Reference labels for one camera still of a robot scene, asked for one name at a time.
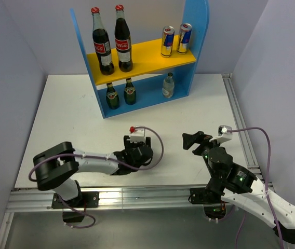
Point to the blue and yellow wooden shelf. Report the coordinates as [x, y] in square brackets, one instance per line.
[148, 61]

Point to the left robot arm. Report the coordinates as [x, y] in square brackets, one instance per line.
[54, 167]

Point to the aluminium front rail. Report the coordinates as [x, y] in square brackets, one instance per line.
[112, 198]

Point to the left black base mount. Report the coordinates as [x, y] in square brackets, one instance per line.
[85, 200]

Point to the aluminium rail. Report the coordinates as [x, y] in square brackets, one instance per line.
[112, 198]
[247, 147]

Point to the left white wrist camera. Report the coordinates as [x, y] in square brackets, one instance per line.
[137, 134]

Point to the tall cola bottle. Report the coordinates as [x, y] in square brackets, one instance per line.
[123, 41]

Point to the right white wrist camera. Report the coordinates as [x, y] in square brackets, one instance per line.
[224, 135]

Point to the silver energy can front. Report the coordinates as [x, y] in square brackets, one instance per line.
[167, 41]

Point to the left green glass bottle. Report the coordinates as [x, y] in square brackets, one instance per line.
[112, 97]

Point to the clear water bottle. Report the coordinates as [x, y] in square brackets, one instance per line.
[168, 86]

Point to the silver energy can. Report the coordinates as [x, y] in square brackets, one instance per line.
[167, 41]
[184, 38]

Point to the cola bottle front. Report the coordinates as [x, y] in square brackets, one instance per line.
[101, 43]

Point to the green glass bottle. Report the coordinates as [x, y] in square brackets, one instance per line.
[129, 92]
[112, 97]

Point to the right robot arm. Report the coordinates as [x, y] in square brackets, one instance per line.
[235, 184]

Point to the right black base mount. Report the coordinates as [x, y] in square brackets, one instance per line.
[212, 205]

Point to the right green glass bottle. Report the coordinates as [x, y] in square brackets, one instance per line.
[129, 92]

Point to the aluminium right side rail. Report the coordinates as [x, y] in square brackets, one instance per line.
[247, 147]

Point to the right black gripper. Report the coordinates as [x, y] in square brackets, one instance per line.
[198, 137]

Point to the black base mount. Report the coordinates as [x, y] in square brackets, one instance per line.
[85, 200]
[212, 205]

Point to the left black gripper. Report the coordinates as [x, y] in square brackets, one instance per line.
[128, 143]

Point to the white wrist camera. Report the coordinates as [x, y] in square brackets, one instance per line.
[224, 135]
[137, 134]

